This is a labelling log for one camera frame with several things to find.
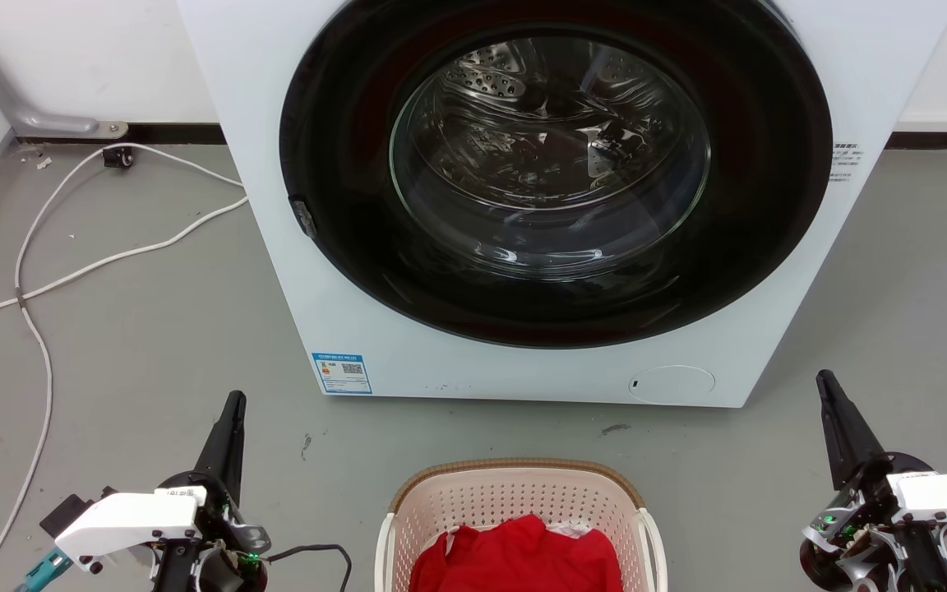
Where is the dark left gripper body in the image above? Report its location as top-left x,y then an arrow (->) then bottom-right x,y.
151,470 -> 271,592

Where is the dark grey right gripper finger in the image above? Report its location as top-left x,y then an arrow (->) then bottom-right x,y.
815,370 -> 887,492

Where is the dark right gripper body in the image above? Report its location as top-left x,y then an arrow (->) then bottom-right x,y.
799,452 -> 947,592

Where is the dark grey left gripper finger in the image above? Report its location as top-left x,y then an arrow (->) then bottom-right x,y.
192,391 -> 247,504

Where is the beige perforated laundry basket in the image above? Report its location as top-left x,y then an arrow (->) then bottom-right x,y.
373,458 -> 669,592

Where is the blue energy label sticker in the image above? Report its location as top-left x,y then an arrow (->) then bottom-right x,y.
311,352 -> 373,395

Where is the round white filter cover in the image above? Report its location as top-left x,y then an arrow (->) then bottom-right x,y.
628,365 -> 716,405

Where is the round black washer door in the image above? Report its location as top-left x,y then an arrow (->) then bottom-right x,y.
279,0 -> 834,349

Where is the grey washer door latch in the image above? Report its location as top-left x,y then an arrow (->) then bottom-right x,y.
290,196 -> 317,239

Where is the small printed warning label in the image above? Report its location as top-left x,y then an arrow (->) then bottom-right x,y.
831,141 -> 862,184

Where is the red garment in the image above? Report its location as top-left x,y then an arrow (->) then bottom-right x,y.
408,514 -> 624,592

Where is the white front-load washing machine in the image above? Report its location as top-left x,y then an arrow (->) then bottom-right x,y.
176,0 -> 947,409

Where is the black skirting board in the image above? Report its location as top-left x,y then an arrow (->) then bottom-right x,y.
17,123 -> 947,151

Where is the thin black left gripper cable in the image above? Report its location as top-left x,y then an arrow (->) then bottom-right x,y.
263,543 -> 353,592

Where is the white floor cable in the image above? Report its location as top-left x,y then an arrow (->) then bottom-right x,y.
0,196 -> 250,340
0,141 -> 246,592

